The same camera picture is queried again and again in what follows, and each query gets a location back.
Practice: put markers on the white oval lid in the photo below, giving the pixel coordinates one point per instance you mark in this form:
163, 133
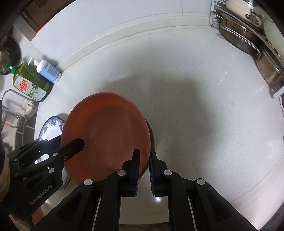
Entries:
274, 36

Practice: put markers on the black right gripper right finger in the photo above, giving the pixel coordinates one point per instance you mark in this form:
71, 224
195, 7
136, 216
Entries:
193, 205

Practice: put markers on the chrome sink faucet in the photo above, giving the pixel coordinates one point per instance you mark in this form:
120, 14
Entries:
18, 108

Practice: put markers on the blue patterned white plate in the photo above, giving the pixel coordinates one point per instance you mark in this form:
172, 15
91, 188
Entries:
52, 128

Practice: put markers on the green plastic plate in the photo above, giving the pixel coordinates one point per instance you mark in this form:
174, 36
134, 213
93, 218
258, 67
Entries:
65, 178

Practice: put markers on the person's hand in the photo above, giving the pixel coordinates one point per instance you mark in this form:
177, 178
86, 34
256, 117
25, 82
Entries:
38, 214

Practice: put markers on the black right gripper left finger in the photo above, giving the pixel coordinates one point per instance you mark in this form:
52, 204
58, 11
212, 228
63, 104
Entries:
95, 205

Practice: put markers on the cream white bowl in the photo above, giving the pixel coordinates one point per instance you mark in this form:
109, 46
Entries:
153, 144

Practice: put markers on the steel pot with handle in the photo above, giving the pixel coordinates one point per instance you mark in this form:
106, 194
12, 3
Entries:
238, 35

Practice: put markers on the white blue pump bottle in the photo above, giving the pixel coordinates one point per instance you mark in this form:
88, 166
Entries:
44, 68

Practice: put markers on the pink bowl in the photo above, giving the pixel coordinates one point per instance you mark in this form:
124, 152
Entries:
111, 127

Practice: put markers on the green dish soap bottle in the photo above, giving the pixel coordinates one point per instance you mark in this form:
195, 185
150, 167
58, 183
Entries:
27, 80

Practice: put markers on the white kitchen shelf rack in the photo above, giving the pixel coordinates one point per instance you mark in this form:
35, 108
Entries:
249, 28

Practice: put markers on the woven round trivet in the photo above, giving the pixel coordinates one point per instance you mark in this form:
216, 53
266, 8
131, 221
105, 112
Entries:
10, 53

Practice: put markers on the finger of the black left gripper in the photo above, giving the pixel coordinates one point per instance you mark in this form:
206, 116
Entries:
70, 149

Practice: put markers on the large steel pot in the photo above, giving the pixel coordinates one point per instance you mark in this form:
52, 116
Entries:
270, 72

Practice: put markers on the cream enamel pot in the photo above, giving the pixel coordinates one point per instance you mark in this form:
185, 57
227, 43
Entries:
245, 10

